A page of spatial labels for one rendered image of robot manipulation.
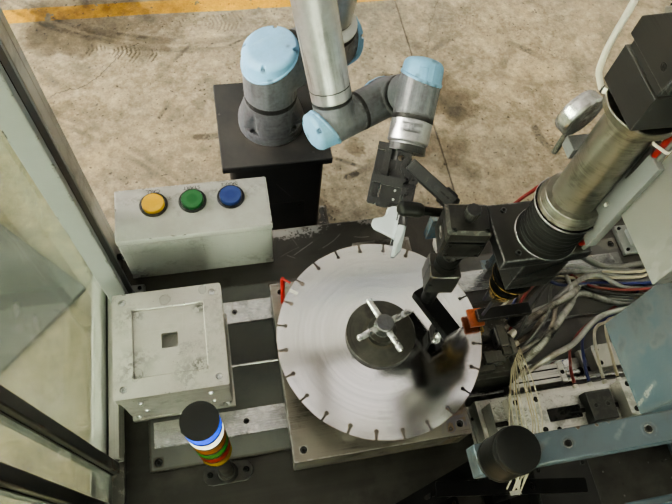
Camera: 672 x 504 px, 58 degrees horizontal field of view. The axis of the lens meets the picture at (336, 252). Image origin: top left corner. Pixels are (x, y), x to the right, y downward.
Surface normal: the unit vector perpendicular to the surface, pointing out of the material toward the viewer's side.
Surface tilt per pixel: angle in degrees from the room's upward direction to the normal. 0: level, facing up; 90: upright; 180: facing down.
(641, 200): 90
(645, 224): 90
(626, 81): 90
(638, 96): 90
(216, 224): 0
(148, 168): 0
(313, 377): 0
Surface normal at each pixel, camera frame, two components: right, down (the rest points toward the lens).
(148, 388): 0.07, -0.47
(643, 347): -0.98, 0.12
